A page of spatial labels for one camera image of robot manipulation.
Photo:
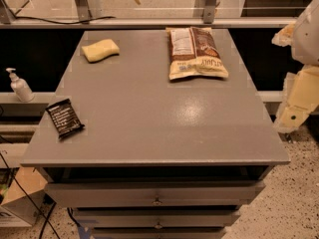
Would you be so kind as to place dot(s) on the black snack bar packet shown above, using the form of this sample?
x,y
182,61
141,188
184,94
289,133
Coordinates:
x,y
64,118

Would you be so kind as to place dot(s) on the cardboard box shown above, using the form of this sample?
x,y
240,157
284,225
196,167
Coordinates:
x,y
22,201

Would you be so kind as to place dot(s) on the white pump bottle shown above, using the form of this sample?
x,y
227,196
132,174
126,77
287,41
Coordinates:
x,y
20,87

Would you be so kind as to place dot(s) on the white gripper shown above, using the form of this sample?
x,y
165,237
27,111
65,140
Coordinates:
x,y
307,39

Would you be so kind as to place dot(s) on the bottom grey drawer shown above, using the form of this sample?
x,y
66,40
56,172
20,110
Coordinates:
x,y
165,233

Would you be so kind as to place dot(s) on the middle grey drawer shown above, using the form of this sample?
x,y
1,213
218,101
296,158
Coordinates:
x,y
156,218

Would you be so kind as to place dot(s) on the brown and cream chip bag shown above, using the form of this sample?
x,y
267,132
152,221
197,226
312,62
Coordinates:
x,y
193,52

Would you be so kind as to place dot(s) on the right metal bracket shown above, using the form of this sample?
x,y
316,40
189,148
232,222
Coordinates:
x,y
209,11

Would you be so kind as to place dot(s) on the grey drawer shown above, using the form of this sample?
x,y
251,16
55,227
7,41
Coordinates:
x,y
156,218
165,233
162,194

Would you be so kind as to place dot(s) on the yellow sponge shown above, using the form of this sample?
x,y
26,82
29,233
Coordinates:
x,y
100,50

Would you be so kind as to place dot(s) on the metal bracket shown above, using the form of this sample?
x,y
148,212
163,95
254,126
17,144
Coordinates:
x,y
83,10
209,11

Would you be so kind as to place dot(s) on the top grey drawer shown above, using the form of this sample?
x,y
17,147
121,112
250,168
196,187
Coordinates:
x,y
162,194

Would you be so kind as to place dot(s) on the left metal bracket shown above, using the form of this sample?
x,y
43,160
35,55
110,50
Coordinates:
x,y
83,10

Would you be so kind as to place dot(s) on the grey drawer cabinet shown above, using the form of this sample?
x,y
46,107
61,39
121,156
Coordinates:
x,y
142,127

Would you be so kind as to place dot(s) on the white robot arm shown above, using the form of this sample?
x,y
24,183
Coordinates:
x,y
305,42

